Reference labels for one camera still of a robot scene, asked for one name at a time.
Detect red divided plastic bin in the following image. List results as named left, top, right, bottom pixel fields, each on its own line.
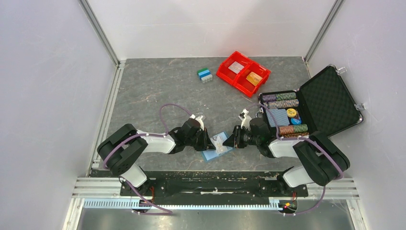
left=216, top=51, right=271, bottom=97

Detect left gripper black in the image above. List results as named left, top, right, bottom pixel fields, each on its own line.
left=185, top=128, right=216, bottom=151

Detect yellow dealer chip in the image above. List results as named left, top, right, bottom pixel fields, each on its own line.
left=286, top=108, right=298, bottom=118

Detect orange green chip row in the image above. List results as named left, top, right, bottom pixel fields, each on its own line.
left=279, top=124, right=308, bottom=135

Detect stacked green blue white blocks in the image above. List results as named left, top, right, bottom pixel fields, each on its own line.
left=197, top=68, right=213, bottom=83

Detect aluminium frame post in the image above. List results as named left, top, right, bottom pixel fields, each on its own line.
left=303, top=0, right=345, bottom=65
left=78, top=0, right=120, bottom=67

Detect aluminium frame post right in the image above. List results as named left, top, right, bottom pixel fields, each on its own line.
left=303, top=0, right=345, bottom=65

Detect aluminium frame post left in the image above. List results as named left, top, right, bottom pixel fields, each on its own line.
left=78, top=0, right=120, bottom=67

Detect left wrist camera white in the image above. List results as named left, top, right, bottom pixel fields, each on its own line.
left=190, top=114, right=205, bottom=130

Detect blue dealer chip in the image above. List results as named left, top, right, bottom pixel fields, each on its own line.
left=291, top=117, right=302, bottom=125

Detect orange brown chip row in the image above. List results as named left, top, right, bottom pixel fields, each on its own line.
left=282, top=132, right=309, bottom=138

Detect blue card holder wallet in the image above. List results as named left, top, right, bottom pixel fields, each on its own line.
left=201, top=132, right=233, bottom=162

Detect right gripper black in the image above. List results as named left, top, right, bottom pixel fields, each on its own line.
left=222, top=125, right=259, bottom=149

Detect purple brown chip row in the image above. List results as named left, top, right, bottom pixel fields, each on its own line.
left=264, top=99, right=299, bottom=109

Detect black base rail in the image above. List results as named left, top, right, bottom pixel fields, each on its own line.
left=139, top=171, right=309, bottom=206

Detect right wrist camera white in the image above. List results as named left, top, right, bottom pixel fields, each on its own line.
left=238, top=109, right=252, bottom=130

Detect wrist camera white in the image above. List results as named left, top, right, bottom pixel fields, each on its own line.
left=238, top=109, right=252, bottom=130
left=190, top=114, right=205, bottom=130

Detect black poker chip case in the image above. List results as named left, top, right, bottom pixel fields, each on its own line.
left=258, top=65, right=364, bottom=137

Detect purple green chip row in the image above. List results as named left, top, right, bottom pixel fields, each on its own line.
left=262, top=92, right=296, bottom=102

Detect blue playing card deck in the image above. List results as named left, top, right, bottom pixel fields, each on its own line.
left=266, top=109, right=290, bottom=127

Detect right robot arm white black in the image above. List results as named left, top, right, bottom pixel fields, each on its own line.
left=223, top=118, right=350, bottom=196

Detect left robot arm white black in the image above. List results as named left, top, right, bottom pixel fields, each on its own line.
left=97, top=118, right=215, bottom=195

